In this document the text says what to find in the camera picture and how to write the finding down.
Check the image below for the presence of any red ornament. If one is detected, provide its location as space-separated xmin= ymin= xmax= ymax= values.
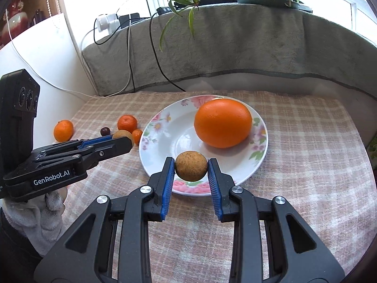
xmin=0 ymin=0 xmax=28 ymax=48

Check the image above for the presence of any white window frame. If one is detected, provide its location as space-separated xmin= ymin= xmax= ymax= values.
xmin=59 ymin=0 xmax=377 ymax=36

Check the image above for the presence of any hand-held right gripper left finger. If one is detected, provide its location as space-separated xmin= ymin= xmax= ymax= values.
xmin=35 ymin=157 xmax=176 ymax=283

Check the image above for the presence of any long black device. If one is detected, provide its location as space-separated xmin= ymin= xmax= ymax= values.
xmin=174 ymin=0 xmax=237 ymax=7

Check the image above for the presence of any spider plant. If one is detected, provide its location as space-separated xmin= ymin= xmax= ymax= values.
xmin=157 ymin=0 xmax=301 ymax=52

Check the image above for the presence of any black power adapter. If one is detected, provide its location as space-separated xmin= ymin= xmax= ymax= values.
xmin=119 ymin=12 xmax=140 ymax=27

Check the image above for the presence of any floral white plate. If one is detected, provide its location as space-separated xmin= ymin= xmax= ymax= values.
xmin=139 ymin=95 xmax=269 ymax=196

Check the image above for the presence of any white cable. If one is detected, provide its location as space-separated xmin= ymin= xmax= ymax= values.
xmin=6 ymin=6 xmax=133 ymax=98

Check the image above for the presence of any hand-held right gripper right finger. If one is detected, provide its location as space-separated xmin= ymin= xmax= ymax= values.
xmin=207 ymin=158 xmax=345 ymax=283

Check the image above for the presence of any person's left forearm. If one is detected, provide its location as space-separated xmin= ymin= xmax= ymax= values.
xmin=0 ymin=206 xmax=45 ymax=283

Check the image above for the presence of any small tangerine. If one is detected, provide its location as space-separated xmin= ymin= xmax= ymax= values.
xmin=117 ymin=115 xmax=138 ymax=133
xmin=53 ymin=120 xmax=74 ymax=142

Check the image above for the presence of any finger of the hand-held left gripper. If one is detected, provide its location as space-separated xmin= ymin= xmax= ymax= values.
xmin=29 ymin=138 xmax=132 ymax=171
xmin=53 ymin=135 xmax=114 ymax=151

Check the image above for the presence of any dark pot saucer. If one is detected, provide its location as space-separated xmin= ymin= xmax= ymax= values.
xmin=236 ymin=0 xmax=301 ymax=9

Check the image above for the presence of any grey towel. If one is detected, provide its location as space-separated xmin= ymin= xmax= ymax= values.
xmin=82 ymin=2 xmax=377 ymax=101

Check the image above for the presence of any white power adapter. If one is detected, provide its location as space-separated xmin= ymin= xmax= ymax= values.
xmin=96 ymin=13 xmax=121 ymax=33

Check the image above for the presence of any person's left hand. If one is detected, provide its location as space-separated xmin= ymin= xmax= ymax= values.
xmin=0 ymin=188 xmax=69 ymax=257

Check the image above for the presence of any brown round longan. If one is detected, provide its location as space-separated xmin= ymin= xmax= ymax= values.
xmin=112 ymin=130 xmax=135 ymax=148
xmin=175 ymin=150 xmax=208 ymax=181

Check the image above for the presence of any large orange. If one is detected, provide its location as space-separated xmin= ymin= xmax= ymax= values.
xmin=194 ymin=99 xmax=253 ymax=149

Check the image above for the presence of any white cabinet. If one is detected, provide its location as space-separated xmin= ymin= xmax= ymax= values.
xmin=0 ymin=13 xmax=98 ymax=101

